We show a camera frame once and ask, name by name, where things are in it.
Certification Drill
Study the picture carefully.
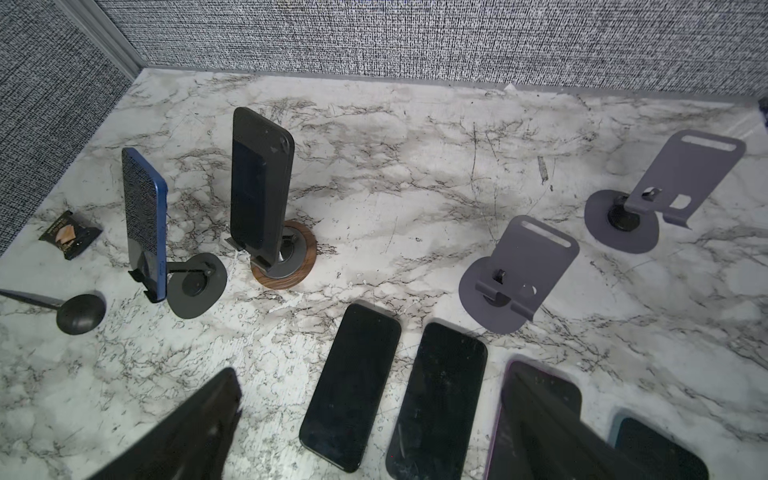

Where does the purple stand back right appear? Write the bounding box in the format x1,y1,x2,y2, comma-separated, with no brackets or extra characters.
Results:
459,215,580,334

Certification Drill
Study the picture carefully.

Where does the black ladle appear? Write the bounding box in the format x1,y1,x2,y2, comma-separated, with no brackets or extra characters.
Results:
1,290,107,335

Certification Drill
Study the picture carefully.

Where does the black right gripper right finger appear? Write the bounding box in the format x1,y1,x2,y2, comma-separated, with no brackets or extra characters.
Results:
503,372,653,479

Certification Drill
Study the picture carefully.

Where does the black snack packet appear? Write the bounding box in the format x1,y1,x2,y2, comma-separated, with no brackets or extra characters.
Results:
39,210,102,260

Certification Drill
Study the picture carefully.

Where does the wooden base phone stand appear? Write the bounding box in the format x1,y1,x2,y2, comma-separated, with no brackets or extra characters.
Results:
251,220,317,290

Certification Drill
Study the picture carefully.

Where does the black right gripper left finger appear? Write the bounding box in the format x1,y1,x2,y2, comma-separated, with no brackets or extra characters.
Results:
92,367,242,479

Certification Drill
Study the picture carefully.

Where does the phone with reflective screen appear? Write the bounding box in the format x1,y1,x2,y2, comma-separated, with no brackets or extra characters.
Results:
385,322,487,479

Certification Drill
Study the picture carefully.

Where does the green edged phone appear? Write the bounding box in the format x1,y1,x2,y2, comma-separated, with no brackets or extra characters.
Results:
609,414,710,480

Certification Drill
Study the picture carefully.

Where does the purple phone stand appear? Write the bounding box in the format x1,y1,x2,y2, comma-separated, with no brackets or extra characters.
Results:
584,130,746,254

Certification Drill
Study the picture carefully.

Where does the dark grey round phone stand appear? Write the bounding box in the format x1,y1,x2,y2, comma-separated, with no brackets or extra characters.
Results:
166,253,227,319

